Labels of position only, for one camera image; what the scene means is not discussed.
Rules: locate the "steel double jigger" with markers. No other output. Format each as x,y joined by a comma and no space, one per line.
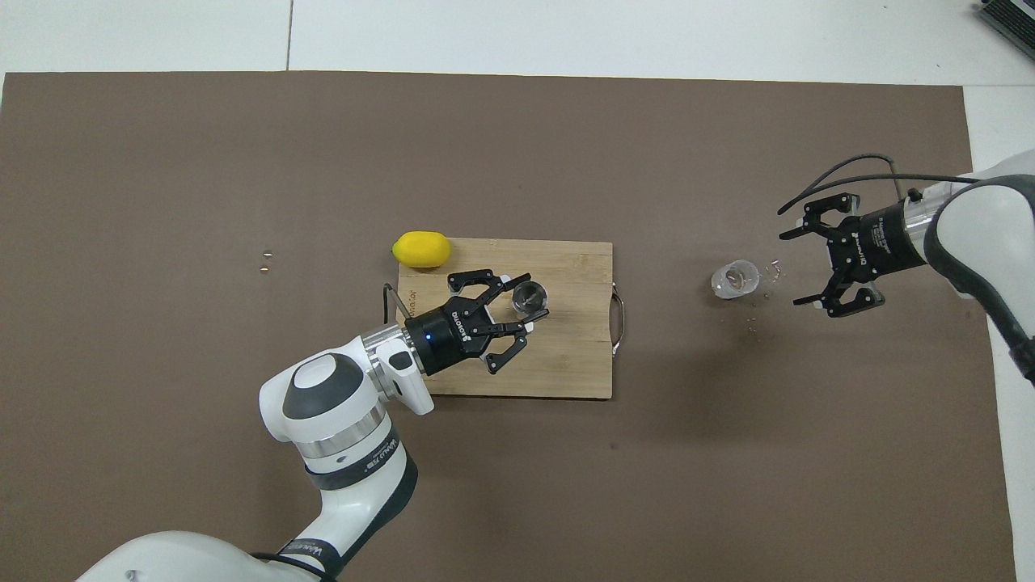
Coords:
530,297

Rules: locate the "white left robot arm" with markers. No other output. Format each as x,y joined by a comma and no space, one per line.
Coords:
340,420

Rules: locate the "small clear glass cup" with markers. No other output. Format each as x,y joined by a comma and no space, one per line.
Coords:
735,279

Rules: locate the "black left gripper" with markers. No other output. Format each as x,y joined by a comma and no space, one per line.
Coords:
441,339

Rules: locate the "dark grey ribbed device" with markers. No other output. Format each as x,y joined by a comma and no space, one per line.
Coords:
1011,20

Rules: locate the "brown table mat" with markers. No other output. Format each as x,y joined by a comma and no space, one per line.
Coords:
162,364

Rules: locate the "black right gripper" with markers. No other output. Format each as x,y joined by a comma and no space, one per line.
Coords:
877,238

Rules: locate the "yellow lemon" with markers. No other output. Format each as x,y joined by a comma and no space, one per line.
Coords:
421,250

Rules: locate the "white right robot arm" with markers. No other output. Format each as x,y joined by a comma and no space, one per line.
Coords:
986,234

